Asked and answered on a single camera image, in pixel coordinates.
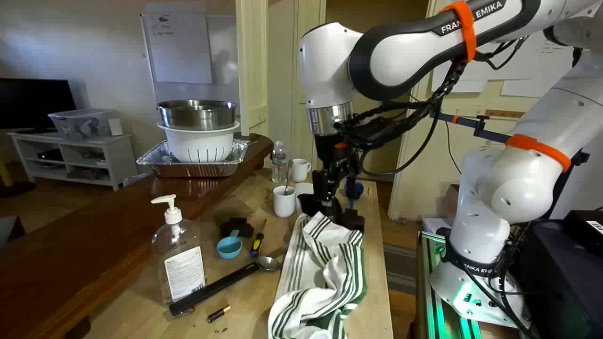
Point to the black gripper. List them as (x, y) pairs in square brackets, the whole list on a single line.
[(335, 154)]

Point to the white and green striped towel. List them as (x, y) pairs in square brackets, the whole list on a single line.
[(324, 281)]

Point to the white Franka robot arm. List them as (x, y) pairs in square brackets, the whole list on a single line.
[(501, 186)]

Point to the white mug near towel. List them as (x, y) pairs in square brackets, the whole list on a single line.
[(284, 202)]

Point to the white mug far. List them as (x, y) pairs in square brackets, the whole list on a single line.
[(301, 170)]

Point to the clear plastic water bottle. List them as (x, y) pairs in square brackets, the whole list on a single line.
[(280, 162)]

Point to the black square pot holder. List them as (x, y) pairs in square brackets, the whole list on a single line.
[(310, 203)]

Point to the small black cloth piece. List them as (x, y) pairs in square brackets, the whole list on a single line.
[(237, 224)]

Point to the yellow black screwdriver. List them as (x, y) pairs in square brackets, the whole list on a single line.
[(258, 239)]

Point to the stainless steel mixing bowl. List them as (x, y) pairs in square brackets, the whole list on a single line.
[(197, 113)]

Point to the blue measuring cup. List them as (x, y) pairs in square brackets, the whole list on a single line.
[(231, 245)]

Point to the white plastic colander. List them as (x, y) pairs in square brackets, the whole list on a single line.
[(201, 145)]

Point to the aluminium foil tray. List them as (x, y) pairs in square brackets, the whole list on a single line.
[(165, 164)]

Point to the clear hand sanitizer pump bottle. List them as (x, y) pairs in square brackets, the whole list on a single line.
[(178, 252)]

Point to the small black marker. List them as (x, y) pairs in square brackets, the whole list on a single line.
[(216, 315)]

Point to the black computer box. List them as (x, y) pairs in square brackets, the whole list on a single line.
[(561, 271)]

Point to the clear plastic storage bin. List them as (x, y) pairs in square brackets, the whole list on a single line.
[(88, 122)]

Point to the black television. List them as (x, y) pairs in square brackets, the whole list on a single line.
[(30, 102)]

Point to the blue handled brush tool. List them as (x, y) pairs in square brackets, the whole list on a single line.
[(354, 190)]

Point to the black handled metal ladle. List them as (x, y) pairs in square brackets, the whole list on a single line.
[(188, 303)]

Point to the whiteboard on wall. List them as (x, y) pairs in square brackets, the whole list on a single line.
[(178, 41)]

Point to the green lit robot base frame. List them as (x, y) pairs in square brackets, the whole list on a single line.
[(454, 303)]

